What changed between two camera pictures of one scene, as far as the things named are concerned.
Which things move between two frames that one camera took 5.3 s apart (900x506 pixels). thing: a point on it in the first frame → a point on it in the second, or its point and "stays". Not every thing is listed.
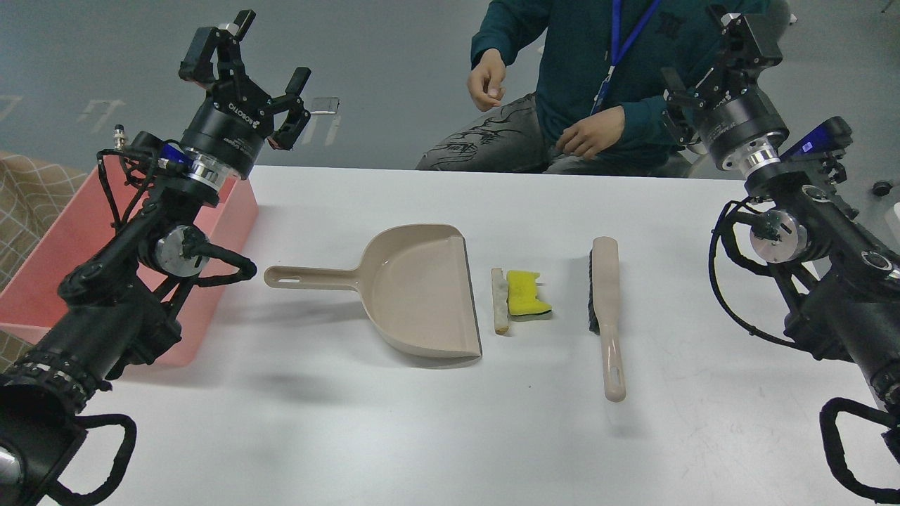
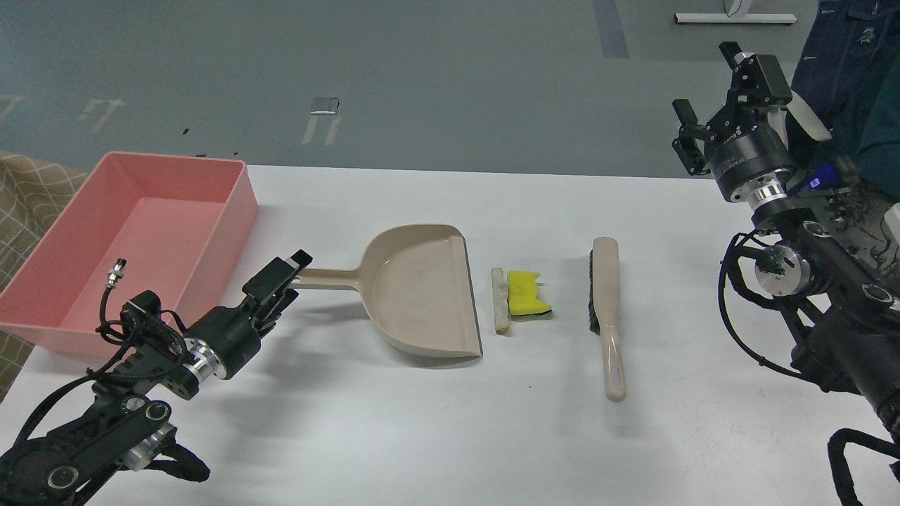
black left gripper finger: (214, 54) → (276, 276)
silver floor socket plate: (324, 105) stays
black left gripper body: (231, 124) → (225, 342)
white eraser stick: (500, 306) stays
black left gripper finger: (290, 101) → (277, 303)
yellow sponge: (522, 293) stays
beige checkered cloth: (30, 192) stays
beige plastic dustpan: (415, 287) stays
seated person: (577, 86) → (849, 71)
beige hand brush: (604, 313) stays
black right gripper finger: (682, 102) → (690, 154)
